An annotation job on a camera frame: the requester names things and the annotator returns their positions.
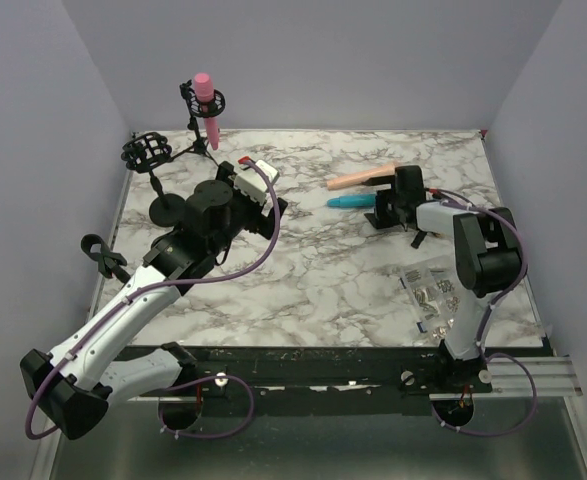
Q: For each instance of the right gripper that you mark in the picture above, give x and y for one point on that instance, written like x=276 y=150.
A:
x=382 y=218

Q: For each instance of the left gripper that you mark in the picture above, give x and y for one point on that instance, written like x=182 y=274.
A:
x=261 y=224

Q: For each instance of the blue microphone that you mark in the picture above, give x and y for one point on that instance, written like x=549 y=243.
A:
x=352 y=201

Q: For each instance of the beige microphone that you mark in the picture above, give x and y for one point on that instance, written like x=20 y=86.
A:
x=358 y=178

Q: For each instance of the black shock-mount mic stand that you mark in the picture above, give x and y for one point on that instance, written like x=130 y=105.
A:
x=143 y=155

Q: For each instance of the black clip mic stand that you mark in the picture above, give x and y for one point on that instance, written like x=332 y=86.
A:
x=109 y=264

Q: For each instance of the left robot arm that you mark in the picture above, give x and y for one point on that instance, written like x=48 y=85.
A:
x=79 y=380

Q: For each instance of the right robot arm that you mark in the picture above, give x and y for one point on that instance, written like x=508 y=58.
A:
x=490 y=260

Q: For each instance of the black tripod mic stand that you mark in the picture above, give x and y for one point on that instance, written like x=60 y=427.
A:
x=200 y=145

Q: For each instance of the pink microphone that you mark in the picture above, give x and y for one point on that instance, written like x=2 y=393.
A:
x=205 y=95

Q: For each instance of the clear plastic parts box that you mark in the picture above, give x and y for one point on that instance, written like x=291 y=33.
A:
x=435 y=293

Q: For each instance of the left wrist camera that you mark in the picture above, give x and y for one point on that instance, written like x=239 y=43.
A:
x=250 y=183

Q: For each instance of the orange handled tool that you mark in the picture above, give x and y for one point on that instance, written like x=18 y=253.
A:
x=425 y=237

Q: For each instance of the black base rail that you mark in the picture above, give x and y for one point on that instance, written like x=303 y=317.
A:
x=304 y=381

